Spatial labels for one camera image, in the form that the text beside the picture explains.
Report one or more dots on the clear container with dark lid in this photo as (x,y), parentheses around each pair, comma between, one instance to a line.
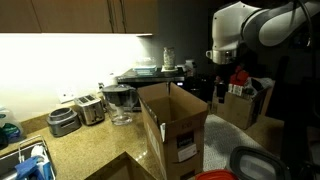
(256,165)

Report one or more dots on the wooden wall cabinets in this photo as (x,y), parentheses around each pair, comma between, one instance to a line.
(66,15)

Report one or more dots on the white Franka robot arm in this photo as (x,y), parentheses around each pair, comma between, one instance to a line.
(230,26)

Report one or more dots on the grey round appliance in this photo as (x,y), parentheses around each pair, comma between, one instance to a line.
(63,121)

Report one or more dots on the white plastic bottle with label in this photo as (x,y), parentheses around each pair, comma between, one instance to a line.
(10,128)

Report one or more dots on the small labelled cartons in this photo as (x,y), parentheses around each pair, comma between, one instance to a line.
(236,90)

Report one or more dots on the silver toaster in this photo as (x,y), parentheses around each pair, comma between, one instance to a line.
(90,110)

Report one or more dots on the black microwave oven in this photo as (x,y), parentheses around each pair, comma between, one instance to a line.
(146,80)

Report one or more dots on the black insulated bottle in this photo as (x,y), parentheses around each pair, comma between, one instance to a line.
(220,91)

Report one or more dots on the cardboard box holding clutter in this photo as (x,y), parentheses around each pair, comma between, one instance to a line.
(240,110)

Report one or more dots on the container with orange lid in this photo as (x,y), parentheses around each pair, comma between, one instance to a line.
(216,175)

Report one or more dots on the white wall outlet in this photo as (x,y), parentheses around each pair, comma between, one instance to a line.
(66,95)

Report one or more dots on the water filter pitcher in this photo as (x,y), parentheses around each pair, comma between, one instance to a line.
(119,103)

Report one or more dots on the white plate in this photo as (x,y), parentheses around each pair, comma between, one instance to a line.
(169,70)

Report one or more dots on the grey woven mat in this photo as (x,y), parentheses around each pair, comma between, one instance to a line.
(226,136)

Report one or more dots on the dark cardboard flap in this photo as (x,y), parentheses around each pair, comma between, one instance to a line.
(120,168)

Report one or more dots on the glass food container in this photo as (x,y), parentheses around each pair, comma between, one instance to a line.
(145,68)

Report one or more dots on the blue cloth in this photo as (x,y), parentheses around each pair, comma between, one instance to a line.
(30,168)

